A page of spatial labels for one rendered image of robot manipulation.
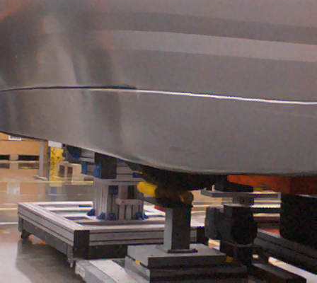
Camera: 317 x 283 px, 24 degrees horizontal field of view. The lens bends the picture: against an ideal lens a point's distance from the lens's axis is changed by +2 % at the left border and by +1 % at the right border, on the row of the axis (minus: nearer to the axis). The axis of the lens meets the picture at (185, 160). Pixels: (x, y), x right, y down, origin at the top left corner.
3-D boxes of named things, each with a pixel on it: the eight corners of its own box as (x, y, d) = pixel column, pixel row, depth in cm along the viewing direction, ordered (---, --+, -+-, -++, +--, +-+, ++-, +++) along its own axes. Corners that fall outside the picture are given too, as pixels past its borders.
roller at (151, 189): (155, 198, 337) (156, 186, 337) (135, 192, 364) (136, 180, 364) (167, 198, 339) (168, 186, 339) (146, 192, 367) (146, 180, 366)
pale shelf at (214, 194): (211, 197, 414) (212, 192, 414) (199, 194, 430) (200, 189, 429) (277, 198, 430) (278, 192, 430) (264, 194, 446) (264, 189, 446)
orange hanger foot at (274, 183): (288, 194, 348) (291, 122, 347) (238, 183, 397) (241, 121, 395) (318, 194, 355) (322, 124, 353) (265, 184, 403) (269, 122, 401)
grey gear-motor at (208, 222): (234, 282, 353) (238, 210, 351) (199, 264, 392) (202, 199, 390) (267, 281, 360) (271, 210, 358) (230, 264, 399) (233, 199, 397)
